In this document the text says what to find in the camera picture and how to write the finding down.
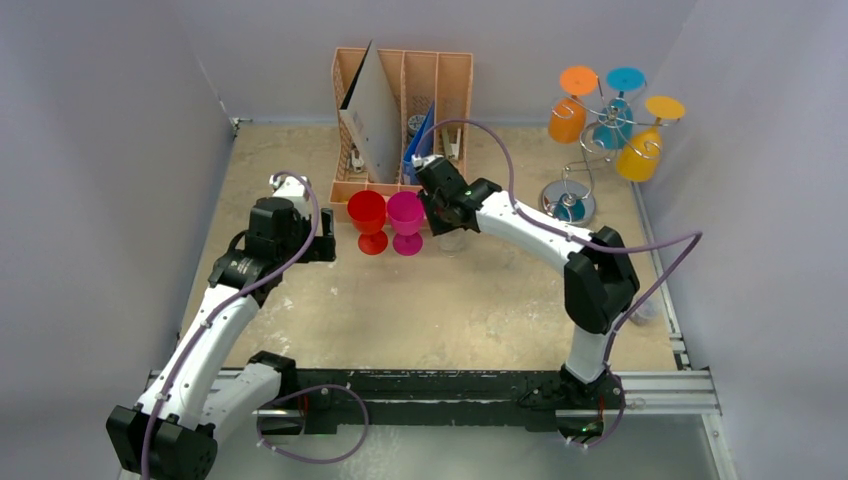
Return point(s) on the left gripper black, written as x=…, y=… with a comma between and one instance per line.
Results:
x=319, y=247

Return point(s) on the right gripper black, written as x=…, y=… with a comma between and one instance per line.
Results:
x=433, y=177

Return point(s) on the pink wine glass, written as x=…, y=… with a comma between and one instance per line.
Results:
x=406, y=216

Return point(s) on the clear glass wine glass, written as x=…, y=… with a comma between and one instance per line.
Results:
x=452, y=243

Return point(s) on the red wine glass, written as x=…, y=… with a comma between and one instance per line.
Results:
x=367, y=212

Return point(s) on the yellow wine glass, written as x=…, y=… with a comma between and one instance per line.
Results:
x=642, y=154

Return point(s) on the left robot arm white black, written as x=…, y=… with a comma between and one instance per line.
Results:
x=175, y=429

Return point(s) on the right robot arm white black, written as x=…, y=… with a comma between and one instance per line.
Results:
x=600, y=282

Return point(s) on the chrome wine glass rack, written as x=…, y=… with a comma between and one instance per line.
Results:
x=571, y=199

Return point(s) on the orange wine glass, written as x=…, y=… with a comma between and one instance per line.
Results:
x=568, y=115

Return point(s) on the blue wine glass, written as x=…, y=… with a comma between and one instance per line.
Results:
x=616, y=120

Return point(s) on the grey stapler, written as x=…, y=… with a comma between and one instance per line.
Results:
x=451, y=142

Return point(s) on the blue folder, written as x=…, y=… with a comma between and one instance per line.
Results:
x=421, y=143

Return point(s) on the tape roll in organizer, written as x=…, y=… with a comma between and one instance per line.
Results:
x=414, y=123

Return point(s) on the grey white folder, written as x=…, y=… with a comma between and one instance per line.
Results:
x=372, y=118

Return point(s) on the peach plastic desk organizer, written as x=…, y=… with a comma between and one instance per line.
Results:
x=417, y=79

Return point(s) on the small clear jar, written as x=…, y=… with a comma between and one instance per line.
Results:
x=648, y=312

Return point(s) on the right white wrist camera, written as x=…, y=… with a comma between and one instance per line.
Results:
x=420, y=162

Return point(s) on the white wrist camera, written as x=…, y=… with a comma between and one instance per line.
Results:
x=420, y=162
x=289, y=187

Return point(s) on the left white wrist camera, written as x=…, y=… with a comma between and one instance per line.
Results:
x=289, y=187

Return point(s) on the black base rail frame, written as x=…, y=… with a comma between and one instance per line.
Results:
x=536, y=400

